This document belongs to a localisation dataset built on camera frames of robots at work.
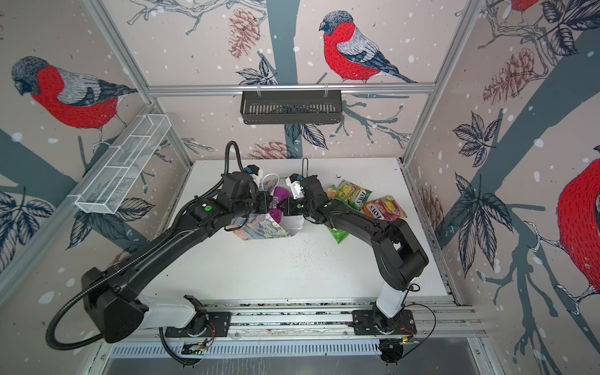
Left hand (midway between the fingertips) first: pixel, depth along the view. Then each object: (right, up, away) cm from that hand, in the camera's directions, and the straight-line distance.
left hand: (277, 193), depth 75 cm
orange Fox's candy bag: (+44, -8, +24) cm, 51 cm away
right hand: (-1, -4, +9) cm, 10 cm away
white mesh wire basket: (-53, +21, +12) cm, 59 cm away
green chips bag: (+23, -18, +17) cm, 34 cm away
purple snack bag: (0, -1, +8) cm, 8 cm away
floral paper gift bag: (-7, -11, +1) cm, 13 cm away
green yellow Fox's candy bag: (+31, -2, +28) cm, 42 cm away
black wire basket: (+3, +38, +30) cm, 49 cm away
